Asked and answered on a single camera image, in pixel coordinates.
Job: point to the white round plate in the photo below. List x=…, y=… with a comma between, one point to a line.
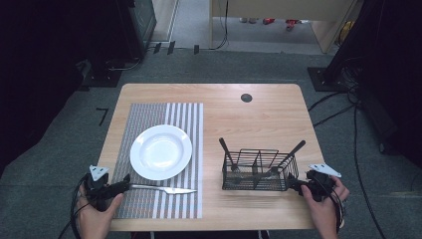
x=161, y=152

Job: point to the striped woven placemat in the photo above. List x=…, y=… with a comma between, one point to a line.
x=149, y=114

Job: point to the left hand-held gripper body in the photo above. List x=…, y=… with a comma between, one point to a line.
x=98, y=186

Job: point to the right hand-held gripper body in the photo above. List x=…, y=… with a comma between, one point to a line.
x=320, y=184

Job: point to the person's right hand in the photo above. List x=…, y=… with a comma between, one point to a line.
x=326, y=210

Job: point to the silver table knife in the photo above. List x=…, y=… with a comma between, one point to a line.
x=166, y=189

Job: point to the person's left hand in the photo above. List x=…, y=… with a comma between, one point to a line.
x=96, y=217

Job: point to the black stand base plate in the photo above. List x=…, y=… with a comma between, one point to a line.
x=101, y=78
x=323, y=79

